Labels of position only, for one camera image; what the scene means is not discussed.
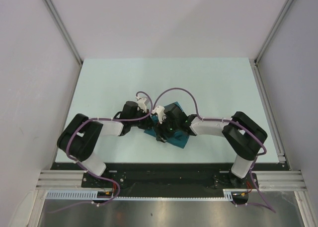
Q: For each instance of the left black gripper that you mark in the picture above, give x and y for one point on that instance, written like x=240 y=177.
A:
x=147 y=123

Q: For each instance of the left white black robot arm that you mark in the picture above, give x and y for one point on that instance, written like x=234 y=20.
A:
x=79 y=138

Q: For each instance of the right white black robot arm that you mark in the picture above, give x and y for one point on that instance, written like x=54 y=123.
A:
x=242 y=133

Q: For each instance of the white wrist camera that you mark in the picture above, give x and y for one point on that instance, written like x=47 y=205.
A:
x=142 y=103
x=159 y=112

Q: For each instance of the left aluminium corner post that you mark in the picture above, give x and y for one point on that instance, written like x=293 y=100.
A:
x=49 y=4

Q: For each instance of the aluminium corner post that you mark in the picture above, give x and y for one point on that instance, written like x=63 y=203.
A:
x=49 y=4
x=274 y=29

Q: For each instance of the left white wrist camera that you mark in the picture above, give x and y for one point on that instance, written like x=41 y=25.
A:
x=142 y=103

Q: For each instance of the white slotted cable duct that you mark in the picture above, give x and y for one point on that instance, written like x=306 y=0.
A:
x=106 y=195

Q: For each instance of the teal cloth napkin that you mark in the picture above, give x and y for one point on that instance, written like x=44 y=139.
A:
x=173 y=112

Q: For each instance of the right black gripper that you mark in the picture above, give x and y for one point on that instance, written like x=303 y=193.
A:
x=159 y=128

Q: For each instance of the right aluminium corner post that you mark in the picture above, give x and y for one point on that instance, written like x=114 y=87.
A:
x=274 y=29

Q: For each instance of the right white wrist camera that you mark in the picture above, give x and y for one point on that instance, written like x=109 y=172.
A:
x=159 y=112

